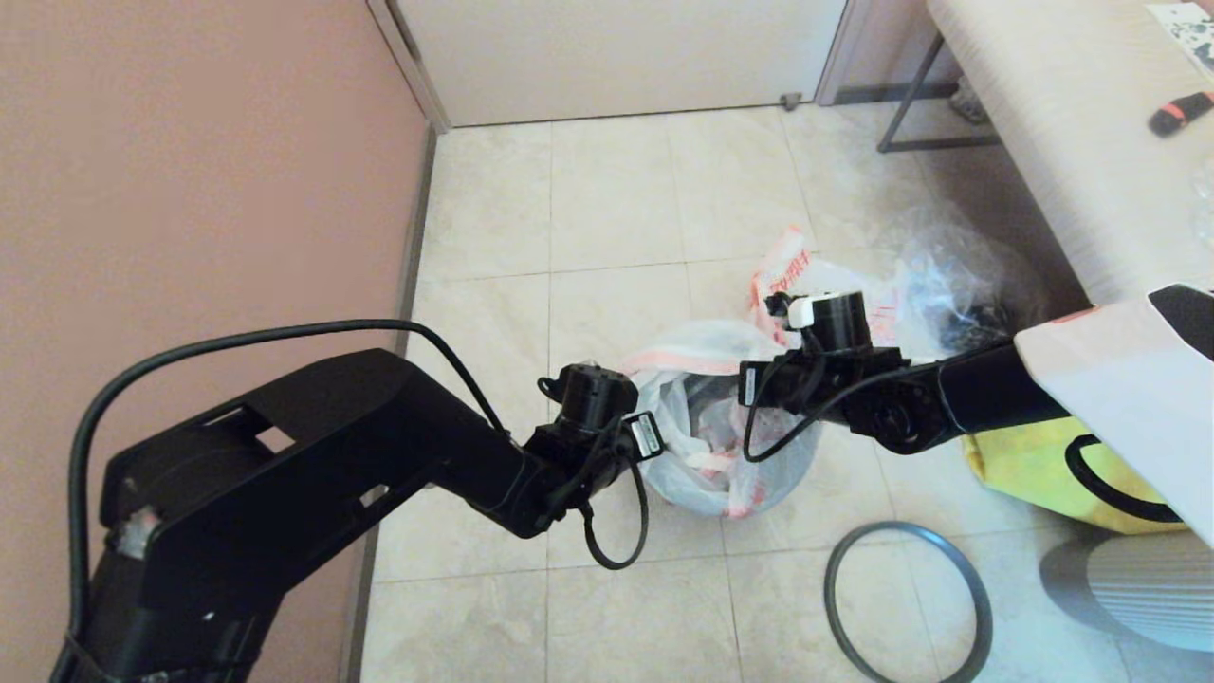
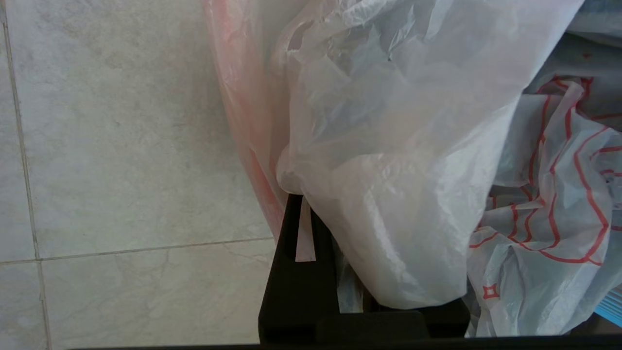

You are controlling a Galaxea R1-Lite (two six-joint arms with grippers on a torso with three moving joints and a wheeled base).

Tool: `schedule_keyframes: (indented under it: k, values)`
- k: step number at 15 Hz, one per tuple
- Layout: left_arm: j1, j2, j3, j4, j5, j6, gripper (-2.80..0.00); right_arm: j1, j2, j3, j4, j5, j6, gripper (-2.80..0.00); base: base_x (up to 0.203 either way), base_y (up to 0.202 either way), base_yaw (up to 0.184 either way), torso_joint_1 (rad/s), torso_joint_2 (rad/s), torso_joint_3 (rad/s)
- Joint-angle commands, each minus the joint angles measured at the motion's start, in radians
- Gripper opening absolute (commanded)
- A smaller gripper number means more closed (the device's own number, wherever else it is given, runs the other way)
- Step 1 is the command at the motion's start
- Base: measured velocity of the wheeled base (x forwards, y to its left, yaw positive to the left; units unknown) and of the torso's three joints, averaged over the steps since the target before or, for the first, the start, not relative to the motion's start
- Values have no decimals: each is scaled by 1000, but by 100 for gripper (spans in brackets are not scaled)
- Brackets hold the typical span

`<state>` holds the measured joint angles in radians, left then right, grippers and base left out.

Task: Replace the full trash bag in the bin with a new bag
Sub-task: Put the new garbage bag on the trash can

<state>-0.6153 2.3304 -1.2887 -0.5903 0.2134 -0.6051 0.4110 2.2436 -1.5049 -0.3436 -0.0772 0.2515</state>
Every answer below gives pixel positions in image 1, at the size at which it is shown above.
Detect new white orange-print bag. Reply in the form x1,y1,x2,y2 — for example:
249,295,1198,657
621,321,821,518

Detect used white red-drawstring trash bag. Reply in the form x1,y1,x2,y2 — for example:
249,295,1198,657
749,228,911,352

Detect grey bin rim ring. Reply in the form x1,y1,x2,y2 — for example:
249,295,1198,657
823,522,994,683

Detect clear plastic bag dark contents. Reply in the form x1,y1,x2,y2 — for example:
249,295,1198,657
892,204,1049,352

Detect yellow fabric tote bag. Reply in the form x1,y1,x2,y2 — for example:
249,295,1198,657
963,417,1196,534

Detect grey ribbed round object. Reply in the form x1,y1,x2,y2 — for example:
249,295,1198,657
1039,531,1214,655

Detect white door panel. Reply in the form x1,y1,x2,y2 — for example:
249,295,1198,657
394,0,850,129

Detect crumpled clear plastic wrap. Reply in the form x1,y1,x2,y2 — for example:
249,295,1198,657
1190,157,1214,249

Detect black orange marker pen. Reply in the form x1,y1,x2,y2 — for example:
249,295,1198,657
1146,93,1214,141

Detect black-white printed paper sheet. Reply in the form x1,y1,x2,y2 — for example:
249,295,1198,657
1143,5,1214,86

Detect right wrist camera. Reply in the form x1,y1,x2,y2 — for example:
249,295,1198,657
763,289,872,359

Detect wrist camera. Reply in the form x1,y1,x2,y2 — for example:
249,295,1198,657
763,289,872,359
539,362,641,434

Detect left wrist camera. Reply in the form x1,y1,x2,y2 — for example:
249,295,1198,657
539,362,641,434

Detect black cable with plug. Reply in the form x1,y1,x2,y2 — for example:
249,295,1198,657
580,455,651,571

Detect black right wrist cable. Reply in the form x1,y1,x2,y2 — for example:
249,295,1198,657
742,359,1006,466

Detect long black left arm cable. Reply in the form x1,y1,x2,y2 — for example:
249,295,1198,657
68,320,513,646

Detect black right arm loop cable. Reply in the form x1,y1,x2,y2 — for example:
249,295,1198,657
1065,433,1188,525

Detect black metal table frame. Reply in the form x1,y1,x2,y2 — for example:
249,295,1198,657
874,36,997,155

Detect grey door frame strip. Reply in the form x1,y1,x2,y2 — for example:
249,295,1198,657
814,0,866,107
368,0,454,134

